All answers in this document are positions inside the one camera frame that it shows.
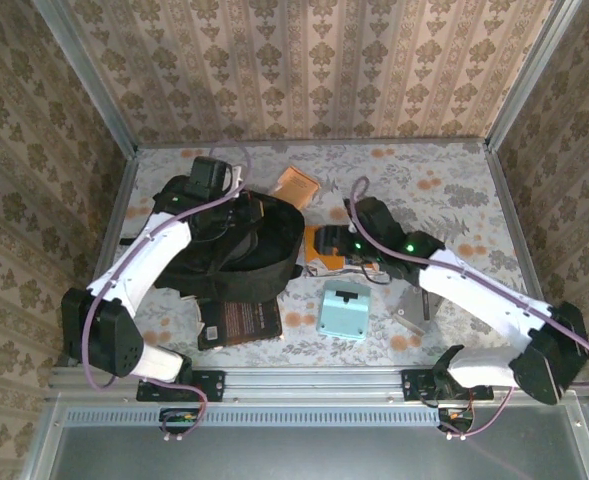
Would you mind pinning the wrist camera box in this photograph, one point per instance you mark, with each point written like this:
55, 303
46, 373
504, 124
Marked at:
209, 177
380, 220

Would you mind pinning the aluminium front frame rail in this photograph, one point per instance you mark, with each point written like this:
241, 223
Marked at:
314, 385

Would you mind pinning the floral printed tablecloth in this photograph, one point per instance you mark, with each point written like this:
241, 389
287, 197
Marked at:
424, 165

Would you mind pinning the pale orange Huckleberry Finn book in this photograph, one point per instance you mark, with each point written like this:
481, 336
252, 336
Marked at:
296, 187

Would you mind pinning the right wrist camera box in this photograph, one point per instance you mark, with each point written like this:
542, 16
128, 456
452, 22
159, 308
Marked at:
380, 220

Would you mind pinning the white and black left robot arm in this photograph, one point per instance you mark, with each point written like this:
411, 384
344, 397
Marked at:
139, 270

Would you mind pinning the grey triangular tool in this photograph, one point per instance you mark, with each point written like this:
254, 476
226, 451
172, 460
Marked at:
414, 312

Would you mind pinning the dark brown paperback with barcode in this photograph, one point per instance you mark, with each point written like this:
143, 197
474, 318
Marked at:
239, 322

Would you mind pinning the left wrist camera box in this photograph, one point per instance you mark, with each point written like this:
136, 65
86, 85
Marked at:
209, 177

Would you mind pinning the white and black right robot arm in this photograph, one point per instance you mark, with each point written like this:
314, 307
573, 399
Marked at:
474, 295

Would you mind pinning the aluminium frame post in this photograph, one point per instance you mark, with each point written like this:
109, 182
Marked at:
91, 75
531, 75

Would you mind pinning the light blue plastic case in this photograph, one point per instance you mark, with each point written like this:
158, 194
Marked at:
343, 312

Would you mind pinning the black fabric backpack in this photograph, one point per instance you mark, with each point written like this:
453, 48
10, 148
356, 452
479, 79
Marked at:
269, 260

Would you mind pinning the aluminium side rail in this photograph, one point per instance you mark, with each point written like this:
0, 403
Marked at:
507, 200
105, 260

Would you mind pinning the grey metal panel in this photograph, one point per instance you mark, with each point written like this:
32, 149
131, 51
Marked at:
299, 455

